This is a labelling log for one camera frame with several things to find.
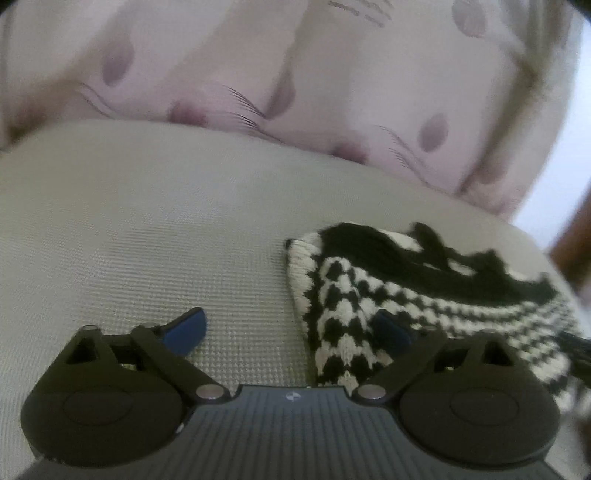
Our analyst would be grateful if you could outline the black and white striped sweater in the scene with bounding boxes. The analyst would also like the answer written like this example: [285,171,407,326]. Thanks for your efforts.
[283,222,591,412]

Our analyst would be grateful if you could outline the beige woven seat cushion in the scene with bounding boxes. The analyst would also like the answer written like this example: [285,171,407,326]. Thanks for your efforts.
[0,119,591,480]

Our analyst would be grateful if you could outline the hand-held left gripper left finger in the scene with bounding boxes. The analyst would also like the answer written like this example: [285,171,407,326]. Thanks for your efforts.
[55,307,232,408]

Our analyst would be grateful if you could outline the pink leaf print curtain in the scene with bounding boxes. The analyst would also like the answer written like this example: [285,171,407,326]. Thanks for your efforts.
[0,0,583,219]

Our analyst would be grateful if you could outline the brown wooden chair frame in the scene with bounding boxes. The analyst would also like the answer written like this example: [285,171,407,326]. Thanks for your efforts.
[549,182,591,298]

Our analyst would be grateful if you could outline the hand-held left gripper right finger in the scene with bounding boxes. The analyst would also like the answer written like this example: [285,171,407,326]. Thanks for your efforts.
[353,313,528,408]

